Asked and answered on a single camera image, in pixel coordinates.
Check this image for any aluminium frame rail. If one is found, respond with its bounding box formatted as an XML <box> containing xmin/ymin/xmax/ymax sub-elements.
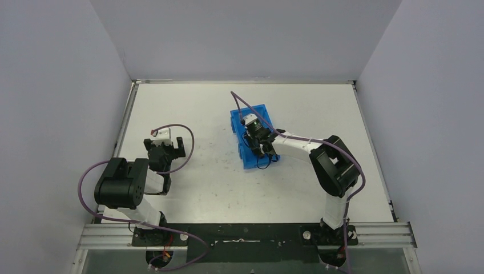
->
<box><xmin>78</xmin><ymin>223</ymin><xmax>417</xmax><ymax>251</ymax></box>

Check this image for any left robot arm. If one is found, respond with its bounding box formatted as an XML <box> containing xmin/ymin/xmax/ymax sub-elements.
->
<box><xmin>94</xmin><ymin>136</ymin><xmax>186</xmax><ymax>246</ymax></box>

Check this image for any blue plastic bin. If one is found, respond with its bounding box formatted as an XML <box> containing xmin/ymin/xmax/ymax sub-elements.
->
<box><xmin>230</xmin><ymin>104</ymin><xmax>280</xmax><ymax>170</ymax></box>

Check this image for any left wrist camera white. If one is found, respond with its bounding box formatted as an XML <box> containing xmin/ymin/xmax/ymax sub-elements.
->
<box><xmin>151</xmin><ymin>127</ymin><xmax>172</xmax><ymax>145</ymax></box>

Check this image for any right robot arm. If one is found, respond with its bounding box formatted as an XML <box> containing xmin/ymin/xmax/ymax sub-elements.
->
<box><xmin>242</xmin><ymin>114</ymin><xmax>360</xmax><ymax>245</ymax></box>

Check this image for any purple cable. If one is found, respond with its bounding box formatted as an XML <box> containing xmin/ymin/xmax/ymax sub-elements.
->
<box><xmin>77</xmin><ymin>123</ymin><xmax>209</xmax><ymax>272</ymax></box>
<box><xmin>231</xmin><ymin>91</ymin><xmax>367</xmax><ymax>274</ymax></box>

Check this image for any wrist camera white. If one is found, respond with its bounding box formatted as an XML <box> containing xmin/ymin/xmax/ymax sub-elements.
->
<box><xmin>240</xmin><ymin>113</ymin><xmax>258</xmax><ymax>126</ymax></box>
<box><xmin>151</xmin><ymin>127</ymin><xmax>172</xmax><ymax>145</ymax></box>

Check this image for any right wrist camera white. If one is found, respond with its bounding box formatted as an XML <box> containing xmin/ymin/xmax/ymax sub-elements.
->
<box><xmin>240</xmin><ymin>113</ymin><xmax>258</xmax><ymax>126</ymax></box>

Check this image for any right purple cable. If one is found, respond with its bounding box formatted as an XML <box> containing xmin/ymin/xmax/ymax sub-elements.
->
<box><xmin>231</xmin><ymin>91</ymin><xmax>367</xmax><ymax>274</ymax></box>

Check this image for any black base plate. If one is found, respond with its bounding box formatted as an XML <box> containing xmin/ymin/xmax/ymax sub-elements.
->
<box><xmin>130</xmin><ymin>223</ymin><xmax>358</xmax><ymax>267</ymax></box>

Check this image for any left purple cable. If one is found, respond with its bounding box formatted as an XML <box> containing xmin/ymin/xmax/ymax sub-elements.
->
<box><xmin>77</xmin><ymin>123</ymin><xmax>209</xmax><ymax>272</ymax></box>

